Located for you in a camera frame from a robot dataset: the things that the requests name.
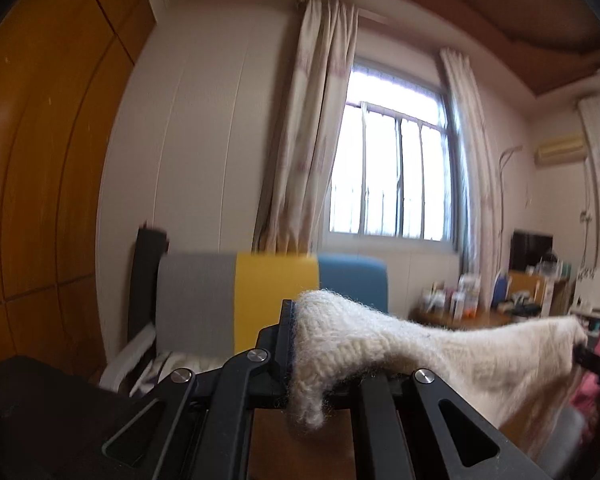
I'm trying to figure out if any black padded bench seat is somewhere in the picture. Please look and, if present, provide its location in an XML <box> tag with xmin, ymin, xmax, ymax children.
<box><xmin>0</xmin><ymin>356</ymin><xmax>140</xmax><ymax>479</ymax></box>

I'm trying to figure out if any wooden wardrobe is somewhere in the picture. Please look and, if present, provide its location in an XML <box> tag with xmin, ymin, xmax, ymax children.
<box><xmin>0</xmin><ymin>0</ymin><xmax>155</xmax><ymax>379</ymax></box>

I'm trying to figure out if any multicolour fabric armchair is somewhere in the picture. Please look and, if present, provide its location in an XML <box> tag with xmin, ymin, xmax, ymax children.
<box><xmin>99</xmin><ymin>252</ymin><xmax>388</xmax><ymax>396</ymax></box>

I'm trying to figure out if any wooden side desk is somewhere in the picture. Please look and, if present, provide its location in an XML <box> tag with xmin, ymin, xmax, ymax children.
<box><xmin>409</xmin><ymin>303</ymin><xmax>516</xmax><ymax>332</ymax></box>

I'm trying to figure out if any window with metal bars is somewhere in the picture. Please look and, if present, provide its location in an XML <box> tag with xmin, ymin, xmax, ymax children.
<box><xmin>326</xmin><ymin>61</ymin><xmax>455</xmax><ymax>244</ymax></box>

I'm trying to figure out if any beige curtain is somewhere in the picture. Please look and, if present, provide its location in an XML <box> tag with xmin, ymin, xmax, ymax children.
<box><xmin>440</xmin><ymin>48</ymin><xmax>502</xmax><ymax>310</ymax></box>
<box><xmin>252</xmin><ymin>0</ymin><xmax>358</xmax><ymax>255</ymax></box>

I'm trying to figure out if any beige right curtain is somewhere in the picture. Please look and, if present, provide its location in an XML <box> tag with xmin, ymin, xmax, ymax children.
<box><xmin>440</xmin><ymin>48</ymin><xmax>502</xmax><ymax>310</ymax></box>

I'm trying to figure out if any beige left curtain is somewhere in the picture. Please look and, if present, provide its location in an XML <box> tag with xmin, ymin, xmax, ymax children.
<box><xmin>252</xmin><ymin>0</ymin><xmax>358</xmax><ymax>255</ymax></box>

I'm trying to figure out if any white knitted sweater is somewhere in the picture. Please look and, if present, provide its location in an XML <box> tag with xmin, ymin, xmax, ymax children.
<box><xmin>289</xmin><ymin>290</ymin><xmax>586</xmax><ymax>458</ymax></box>

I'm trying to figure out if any black television monitor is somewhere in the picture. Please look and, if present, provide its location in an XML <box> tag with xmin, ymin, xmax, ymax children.
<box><xmin>508</xmin><ymin>230</ymin><xmax>553</xmax><ymax>272</ymax></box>

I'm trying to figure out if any blue chair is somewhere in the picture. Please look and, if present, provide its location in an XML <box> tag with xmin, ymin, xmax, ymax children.
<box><xmin>491</xmin><ymin>272</ymin><xmax>509</xmax><ymax>310</ymax></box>

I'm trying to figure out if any wall air conditioner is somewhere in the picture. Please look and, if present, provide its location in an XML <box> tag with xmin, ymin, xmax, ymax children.
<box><xmin>534</xmin><ymin>136</ymin><xmax>588</xmax><ymax>167</ymax></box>

